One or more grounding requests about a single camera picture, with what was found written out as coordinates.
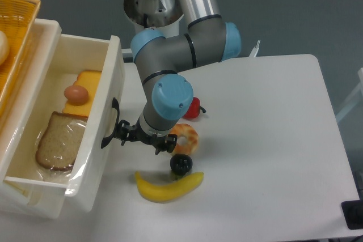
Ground black grape bunch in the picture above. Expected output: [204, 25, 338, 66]
[170, 154, 193, 180]

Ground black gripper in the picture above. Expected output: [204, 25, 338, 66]
[114, 120, 178, 155]

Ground black device at edge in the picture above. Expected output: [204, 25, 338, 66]
[341, 200, 363, 230]

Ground yellow banana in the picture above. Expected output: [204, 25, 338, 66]
[134, 171, 204, 203]

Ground black top drawer handle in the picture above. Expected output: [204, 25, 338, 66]
[101, 97, 120, 149]

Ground white drawer cabinet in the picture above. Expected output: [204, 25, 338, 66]
[1, 19, 81, 219]

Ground white chair frame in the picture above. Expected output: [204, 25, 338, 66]
[335, 68, 362, 123]

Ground red bell pepper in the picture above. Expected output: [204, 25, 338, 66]
[183, 97, 206, 120]

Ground brown egg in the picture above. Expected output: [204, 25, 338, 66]
[64, 85, 88, 105]

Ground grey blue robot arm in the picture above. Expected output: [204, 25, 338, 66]
[101, 0, 242, 152]

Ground yellow wicker basket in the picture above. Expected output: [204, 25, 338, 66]
[1, 0, 41, 114]

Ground yellow cheese slice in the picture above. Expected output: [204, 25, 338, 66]
[62, 70, 102, 117]

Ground brown bread slice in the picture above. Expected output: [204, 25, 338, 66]
[35, 112, 87, 171]

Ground orange shrimp ring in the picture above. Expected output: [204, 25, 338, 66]
[168, 123, 200, 157]

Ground white table frame bracket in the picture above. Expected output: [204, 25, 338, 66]
[248, 40, 261, 58]

